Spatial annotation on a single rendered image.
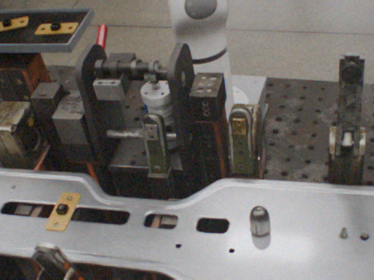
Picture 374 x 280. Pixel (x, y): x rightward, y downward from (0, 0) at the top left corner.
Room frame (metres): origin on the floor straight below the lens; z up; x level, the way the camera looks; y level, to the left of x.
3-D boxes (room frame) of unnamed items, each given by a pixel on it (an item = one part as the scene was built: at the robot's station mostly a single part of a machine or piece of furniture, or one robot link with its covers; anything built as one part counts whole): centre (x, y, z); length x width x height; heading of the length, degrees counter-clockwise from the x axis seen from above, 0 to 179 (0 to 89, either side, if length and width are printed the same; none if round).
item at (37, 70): (1.06, 0.33, 0.92); 0.10 x 0.08 x 0.45; 70
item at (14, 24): (1.06, 0.32, 1.17); 0.08 x 0.04 x 0.01; 91
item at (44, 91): (0.90, 0.25, 0.90); 0.05 x 0.05 x 0.40; 70
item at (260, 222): (0.55, -0.08, 1.02); 0.03 x 0.03 x 0.07
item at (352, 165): (0.66, -0.26, 0.88); 0.07 x 0.06 x 0.35; 160
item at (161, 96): (0.82, 0.07, 0.94); 0.18 x 0.13 x 0.49; 70
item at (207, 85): (0.79, -0.05, 0.91); 0.07 x 0.05 x 0.42; 160
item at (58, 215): (0.66, 0.23, 1.01); 0.08 x 0.04 x 0.01; 160
